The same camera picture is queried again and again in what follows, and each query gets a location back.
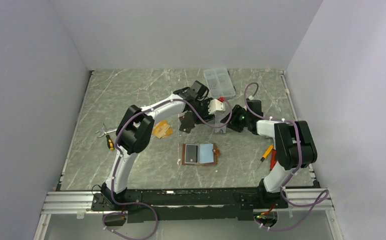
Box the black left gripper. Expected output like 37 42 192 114
192 98 215 125

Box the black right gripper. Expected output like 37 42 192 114
221 105 251 133

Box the brown leather card holder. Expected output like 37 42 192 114
181 143 220 166

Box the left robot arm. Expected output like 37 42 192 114
101 81 214 210

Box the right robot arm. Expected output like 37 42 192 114
222 99 317 208

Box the black card stack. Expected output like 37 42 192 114
179 111 195 134

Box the gold card stack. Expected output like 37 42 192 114
152 120 173 139

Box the clear plastic screw box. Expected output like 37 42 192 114
203 68 236 99

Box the yellow black screwdriver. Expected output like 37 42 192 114
103 124 115 151

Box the silver open-end wrench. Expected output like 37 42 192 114
95 127 117 138

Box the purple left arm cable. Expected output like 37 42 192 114
102 98 233 240

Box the orange handled tool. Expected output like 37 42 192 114
260 145 277 171

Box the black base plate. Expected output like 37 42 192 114
91 186 287 223

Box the aluminium frame rail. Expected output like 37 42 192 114
34 188 344 240

